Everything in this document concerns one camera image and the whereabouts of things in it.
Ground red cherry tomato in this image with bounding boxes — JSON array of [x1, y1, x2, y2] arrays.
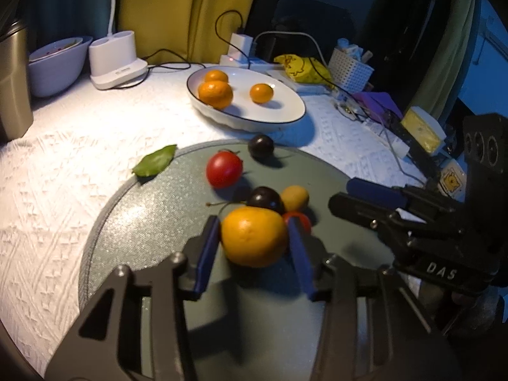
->
[[283, 211, 312, 234], [206, 150, 243, 189]]

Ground large orange mandarin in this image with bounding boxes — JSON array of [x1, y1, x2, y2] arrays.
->
[[221, 206, 288, 268]]

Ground yellow duck bag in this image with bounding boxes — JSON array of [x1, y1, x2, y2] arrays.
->
[[274, 54, 332, 86]]

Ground white charger plug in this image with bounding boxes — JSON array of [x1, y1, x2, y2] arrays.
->
[[227, 33, 253, 64]]

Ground yellow curtain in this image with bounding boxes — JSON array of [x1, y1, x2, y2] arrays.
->
[[119, 0, 253, 64]]

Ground small orange kumquat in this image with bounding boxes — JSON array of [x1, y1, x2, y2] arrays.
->
[[250, 84, 274, 104]]

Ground white desk lamp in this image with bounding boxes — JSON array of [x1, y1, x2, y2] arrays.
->
[[89, 0, 148, 90]]

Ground small mandarin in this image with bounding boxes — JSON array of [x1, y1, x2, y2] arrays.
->
[[204, 69, 229, 84]]

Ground purple cloth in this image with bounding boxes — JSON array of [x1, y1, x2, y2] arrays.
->
[[353, 91, 403, 125]]

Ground white cable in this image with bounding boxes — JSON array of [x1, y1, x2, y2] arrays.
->
[[252, 30, 328, 68]]

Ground dark cherry with stem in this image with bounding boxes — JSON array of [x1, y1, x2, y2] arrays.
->
[[205, 186, 286, 215]]

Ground steel tumbler cup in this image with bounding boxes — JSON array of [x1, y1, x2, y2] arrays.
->
[[0, 20, 34, 142]]

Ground grey round placemat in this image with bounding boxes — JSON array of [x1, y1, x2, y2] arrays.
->
[[78, 141, 393, 380]]

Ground yellow sponge box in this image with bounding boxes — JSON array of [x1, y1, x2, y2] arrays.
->
[[401, 106, 446, 156]]

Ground brown-green round fruit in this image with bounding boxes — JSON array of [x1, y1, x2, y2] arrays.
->
[[280, 185, 310, 211]]

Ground white oval plate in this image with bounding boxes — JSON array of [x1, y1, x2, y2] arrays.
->
[[186, 66, 306, 132]]

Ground black cable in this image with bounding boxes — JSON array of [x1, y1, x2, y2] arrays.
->
[[114, 10, 255, 88]]

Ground white perforated basket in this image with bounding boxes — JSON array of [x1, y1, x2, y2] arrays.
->
[[328, 38, 374, 94]]

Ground green leaf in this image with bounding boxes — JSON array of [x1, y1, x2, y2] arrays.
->
[[132, 144, 177, 177]]

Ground lavender bowl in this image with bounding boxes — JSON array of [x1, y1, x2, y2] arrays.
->
[[28, 36, 92, 98]]

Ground white power strip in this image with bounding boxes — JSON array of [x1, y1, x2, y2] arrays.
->
[[220, 54, 283, 72]]

